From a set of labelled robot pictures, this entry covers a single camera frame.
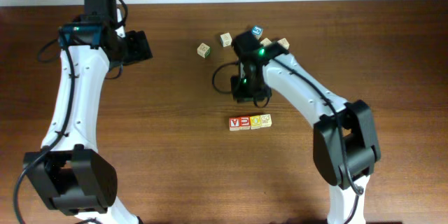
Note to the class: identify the blue number five block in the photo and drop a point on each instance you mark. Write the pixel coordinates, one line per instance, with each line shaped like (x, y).
(257, 32)

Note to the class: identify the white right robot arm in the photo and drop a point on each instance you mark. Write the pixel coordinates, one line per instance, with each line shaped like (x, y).
(345, 143)

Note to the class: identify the red letter U block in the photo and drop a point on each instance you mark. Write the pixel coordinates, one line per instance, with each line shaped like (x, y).
(244, 123)

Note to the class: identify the natural block red print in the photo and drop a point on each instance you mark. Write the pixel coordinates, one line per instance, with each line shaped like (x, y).
(265, 42)

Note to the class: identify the yellow wooden block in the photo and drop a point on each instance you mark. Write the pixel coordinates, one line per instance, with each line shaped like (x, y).
(255, 122)

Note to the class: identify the natural block brown picture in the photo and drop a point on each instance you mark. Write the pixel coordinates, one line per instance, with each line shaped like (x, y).
(266, 120)

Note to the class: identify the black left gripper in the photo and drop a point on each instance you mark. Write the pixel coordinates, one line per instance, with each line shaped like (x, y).
(138, 47)

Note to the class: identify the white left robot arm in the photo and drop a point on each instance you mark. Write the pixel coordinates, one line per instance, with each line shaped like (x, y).
(68, 173)

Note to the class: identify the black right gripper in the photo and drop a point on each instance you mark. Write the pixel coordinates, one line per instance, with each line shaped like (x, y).
(235, 84)

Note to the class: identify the red letter A block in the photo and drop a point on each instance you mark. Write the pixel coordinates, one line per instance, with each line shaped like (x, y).
(234, 124)

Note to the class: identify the natural block green print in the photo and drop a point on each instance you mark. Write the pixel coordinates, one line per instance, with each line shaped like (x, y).
(203, 50)

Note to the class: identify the natural block grey print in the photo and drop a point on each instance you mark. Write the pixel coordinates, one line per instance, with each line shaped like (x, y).
(226, 39)

